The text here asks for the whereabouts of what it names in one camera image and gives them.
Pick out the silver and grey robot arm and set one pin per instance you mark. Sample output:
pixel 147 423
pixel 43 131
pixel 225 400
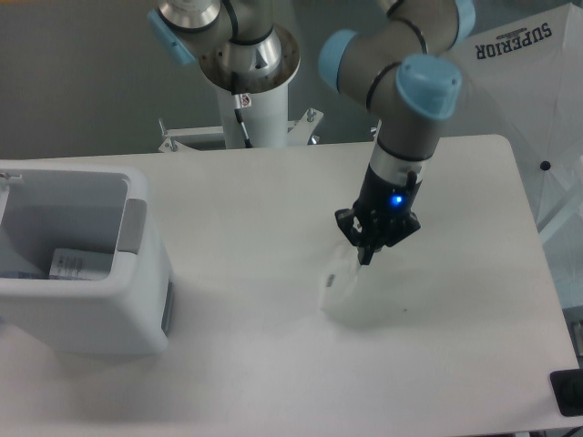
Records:
pixel 397 73

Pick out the clear crushed plastic bottle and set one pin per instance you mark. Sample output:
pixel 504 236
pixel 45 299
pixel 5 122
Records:
pixel 14 274

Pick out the white plastic wrapper with print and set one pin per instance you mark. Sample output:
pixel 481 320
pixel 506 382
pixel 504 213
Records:
pixel 337 288

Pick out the white Superior umbrella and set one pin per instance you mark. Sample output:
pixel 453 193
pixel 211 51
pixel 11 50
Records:
pixel 523 81

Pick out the white plastic trash can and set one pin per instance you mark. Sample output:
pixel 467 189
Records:
pixel 90 229

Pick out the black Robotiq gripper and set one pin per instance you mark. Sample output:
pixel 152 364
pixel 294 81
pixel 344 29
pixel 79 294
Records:
pixel 382 212

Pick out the black device at table edge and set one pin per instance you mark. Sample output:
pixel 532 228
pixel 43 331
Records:
pixel 567 388

